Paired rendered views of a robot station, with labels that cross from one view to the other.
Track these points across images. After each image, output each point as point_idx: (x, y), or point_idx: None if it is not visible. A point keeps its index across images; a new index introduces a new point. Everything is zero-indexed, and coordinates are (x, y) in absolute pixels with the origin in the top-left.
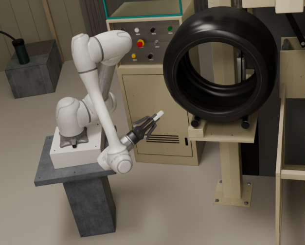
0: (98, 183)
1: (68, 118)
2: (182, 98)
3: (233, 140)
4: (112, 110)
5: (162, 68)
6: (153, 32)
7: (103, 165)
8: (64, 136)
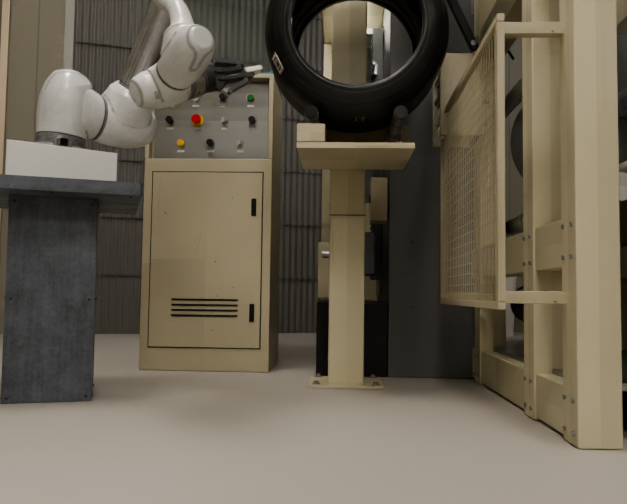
0: (88, 246)
1: (67, 90)
2: (296, 57)
3: (378, 143)
4: (147, 132)
5: (229, 160)
6: (223, 104)
7: (144, 80)
8: (45, 132)
